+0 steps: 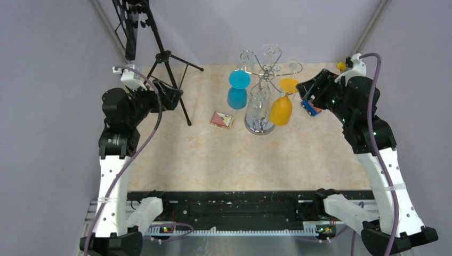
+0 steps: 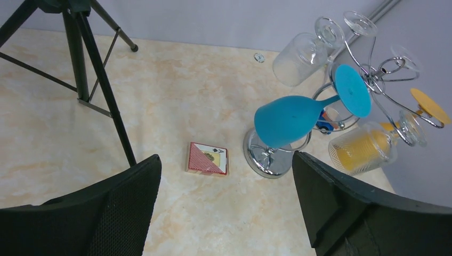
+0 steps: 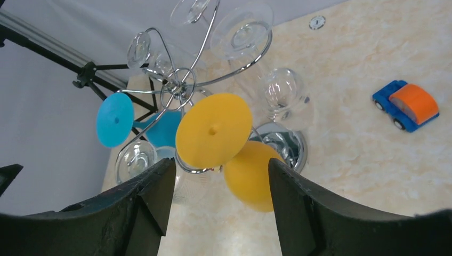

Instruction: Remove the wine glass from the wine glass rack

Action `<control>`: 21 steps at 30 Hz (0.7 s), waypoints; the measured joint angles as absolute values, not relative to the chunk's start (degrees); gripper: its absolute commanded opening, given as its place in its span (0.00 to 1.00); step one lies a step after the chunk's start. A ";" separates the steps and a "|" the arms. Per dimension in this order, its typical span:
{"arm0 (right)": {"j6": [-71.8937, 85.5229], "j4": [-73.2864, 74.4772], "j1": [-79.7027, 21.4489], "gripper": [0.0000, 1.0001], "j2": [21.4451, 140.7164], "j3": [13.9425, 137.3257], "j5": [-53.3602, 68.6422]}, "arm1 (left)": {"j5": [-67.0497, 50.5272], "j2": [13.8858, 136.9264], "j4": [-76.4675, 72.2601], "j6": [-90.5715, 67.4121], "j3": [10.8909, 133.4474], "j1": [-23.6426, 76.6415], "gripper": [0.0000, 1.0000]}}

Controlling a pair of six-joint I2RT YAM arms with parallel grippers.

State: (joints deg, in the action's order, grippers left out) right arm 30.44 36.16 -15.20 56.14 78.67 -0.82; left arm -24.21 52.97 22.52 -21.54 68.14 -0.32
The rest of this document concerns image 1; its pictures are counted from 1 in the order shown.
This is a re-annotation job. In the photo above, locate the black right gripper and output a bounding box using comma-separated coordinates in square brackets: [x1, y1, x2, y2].
[296, 68, 352, 124]

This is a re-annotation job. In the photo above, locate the yellow wine glass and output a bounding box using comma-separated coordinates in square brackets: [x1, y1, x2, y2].
[269, 77, 298, 126]

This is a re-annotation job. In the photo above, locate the clear patterned wine glass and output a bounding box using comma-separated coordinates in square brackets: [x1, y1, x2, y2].
[246, 85, 271, 120]

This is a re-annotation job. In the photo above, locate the blue wine glass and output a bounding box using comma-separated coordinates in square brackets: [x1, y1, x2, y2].
[227, 70, 251, 110]

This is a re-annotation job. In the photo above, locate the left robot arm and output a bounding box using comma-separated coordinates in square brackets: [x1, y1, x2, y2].
[79, 79, 183, 255]

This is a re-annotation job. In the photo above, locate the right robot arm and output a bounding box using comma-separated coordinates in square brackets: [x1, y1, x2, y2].
[296, 69, 438, 255]

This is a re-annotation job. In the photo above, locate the clear small wine glass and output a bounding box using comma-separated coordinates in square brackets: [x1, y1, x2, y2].
[286, 59, 303, 75]

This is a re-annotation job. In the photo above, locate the blue orange toy car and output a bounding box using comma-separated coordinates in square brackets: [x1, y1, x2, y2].
[301, 99, 322, 116]

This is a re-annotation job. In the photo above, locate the yellow corner clamp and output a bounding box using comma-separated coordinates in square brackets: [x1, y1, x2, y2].
[336, 62, 347, 72]

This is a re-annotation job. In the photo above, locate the black tripod stand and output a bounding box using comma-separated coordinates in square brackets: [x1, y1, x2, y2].
[135, 0, 205, 126]

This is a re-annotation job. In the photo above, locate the playing card box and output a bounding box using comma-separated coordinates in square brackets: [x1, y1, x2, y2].
[209, 111, 235, 130]

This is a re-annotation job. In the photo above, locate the black perforated plate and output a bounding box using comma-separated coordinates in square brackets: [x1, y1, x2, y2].
[112, 0, 140, 61]

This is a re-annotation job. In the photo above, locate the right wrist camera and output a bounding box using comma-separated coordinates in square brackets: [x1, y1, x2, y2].
[334, 53, 367, 85]

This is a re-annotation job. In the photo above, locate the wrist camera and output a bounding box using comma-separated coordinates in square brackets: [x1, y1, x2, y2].
[334, 53, 367, 85]
[112, 67, 148, 92]

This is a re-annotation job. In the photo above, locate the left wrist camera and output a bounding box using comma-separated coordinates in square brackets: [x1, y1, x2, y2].
[112, 67, 148, 92]

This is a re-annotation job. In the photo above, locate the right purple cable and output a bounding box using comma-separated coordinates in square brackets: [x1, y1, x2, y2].
[349, 53, 401, 256]

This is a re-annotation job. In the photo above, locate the purple cable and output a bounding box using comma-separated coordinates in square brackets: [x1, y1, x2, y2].
[83, 66, 164, 256]
[349, 53, 401, 256]

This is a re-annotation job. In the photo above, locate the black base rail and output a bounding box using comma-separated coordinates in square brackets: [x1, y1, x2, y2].
[125, 190, 376, 234]

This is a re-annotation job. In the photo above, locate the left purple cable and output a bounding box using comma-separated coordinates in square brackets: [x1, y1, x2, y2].
[83, 66, 164, 256]

